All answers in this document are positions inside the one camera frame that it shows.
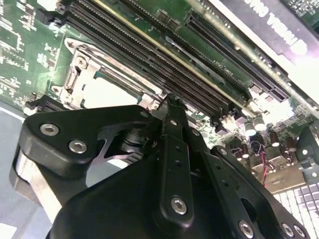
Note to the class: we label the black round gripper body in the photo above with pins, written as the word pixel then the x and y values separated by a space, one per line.
pixel 112 211

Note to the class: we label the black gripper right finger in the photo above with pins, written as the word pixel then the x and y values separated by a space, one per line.
pixel 210 171

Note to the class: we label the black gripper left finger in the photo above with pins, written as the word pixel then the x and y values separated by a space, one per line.
pixel 112 117

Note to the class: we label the silver square CPU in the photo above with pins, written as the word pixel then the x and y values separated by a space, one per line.
pixel 109 97

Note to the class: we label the metal CPU socket cover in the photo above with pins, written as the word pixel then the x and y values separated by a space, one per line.
pixel 77 77

